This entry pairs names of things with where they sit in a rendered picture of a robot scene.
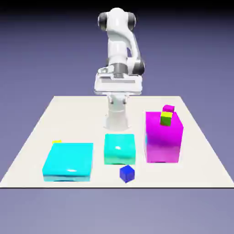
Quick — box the large magenta box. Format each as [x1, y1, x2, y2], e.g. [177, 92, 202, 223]
[145, 111, 184, 164]

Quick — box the small blue cube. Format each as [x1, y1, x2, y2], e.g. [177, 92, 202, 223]
[119, 165, 135, 184]

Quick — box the small lime green cube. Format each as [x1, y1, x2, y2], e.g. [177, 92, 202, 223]
[160, 111, 173, 127]

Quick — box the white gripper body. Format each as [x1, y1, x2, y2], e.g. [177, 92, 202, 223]
[94, 72, 143, 96]

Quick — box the small magenta cube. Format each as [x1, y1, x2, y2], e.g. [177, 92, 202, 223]
[162, 104, 175, 113]

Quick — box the large cubic cyan box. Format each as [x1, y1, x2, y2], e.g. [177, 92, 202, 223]
[104, 133, 136, 165]

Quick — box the large flat cyan box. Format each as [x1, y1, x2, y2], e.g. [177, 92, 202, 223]
[42, 142, 94, 182]

